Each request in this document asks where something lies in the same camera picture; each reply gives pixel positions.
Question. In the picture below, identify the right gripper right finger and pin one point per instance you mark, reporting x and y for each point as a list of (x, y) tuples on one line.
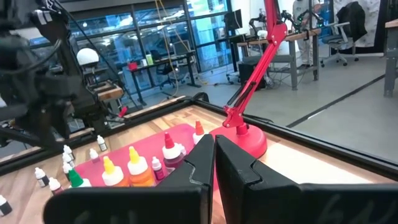
[(280, 205)]

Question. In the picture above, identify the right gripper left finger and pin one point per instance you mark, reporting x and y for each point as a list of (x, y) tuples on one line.
[(140, 205)]

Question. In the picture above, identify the large bottle yellow cap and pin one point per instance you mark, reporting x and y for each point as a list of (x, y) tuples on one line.
[(139, 168), (112, 175)]

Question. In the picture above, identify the small white-capped dropper bottle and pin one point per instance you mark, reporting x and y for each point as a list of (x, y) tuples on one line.
[(66, 159), (68, 151), (182, 149), (66, 169), (41, 177), (55, 186), (4, 205), (101, 143), (158, 168), (94, 155)]

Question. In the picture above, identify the large bottle dark red cap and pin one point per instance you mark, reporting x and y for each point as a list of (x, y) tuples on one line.
[(171, 152)]

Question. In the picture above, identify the large bottle green cap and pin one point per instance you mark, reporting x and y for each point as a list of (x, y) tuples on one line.
[(75, 180)]

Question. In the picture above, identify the large bottle orange-red cap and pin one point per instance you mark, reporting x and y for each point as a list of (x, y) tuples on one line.
[(198, 132)]

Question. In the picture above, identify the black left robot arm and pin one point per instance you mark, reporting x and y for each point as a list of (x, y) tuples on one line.
[(46, 90)]

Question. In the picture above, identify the pink translucent plastic bin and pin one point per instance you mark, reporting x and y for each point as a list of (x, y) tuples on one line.
[(146, 146)]

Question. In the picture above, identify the red desk lamp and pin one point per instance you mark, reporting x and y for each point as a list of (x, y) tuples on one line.
[(248, 140)]

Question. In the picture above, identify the black computer tower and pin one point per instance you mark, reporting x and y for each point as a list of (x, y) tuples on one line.
[(245, 73)]

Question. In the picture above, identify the red box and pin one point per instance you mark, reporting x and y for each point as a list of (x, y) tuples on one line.
[(132, 66)]

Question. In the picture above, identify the black office desk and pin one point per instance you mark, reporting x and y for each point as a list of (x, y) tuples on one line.
[(161, 60)]

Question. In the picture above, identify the white dome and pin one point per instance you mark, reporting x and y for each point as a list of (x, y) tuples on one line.
[(88, 56)]

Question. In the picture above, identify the wooden workbench gray legs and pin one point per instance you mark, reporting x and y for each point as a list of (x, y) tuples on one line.
[(292, 37)]

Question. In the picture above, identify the person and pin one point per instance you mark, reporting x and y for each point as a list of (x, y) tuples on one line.
[(303, 34)]

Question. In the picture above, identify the gray office chair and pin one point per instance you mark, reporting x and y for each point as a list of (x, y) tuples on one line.
[(337, 40)]

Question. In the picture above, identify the black monitor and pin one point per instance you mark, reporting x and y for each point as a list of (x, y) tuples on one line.
[(233, 19)]

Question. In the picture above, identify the black jacket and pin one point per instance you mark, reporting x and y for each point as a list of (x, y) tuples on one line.
[(351, 18)]

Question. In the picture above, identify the black metal table frame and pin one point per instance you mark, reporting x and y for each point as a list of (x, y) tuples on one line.
[(311, 143)]

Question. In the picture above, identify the wooden bench black frame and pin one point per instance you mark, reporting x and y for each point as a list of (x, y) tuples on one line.
[(109, 93)]

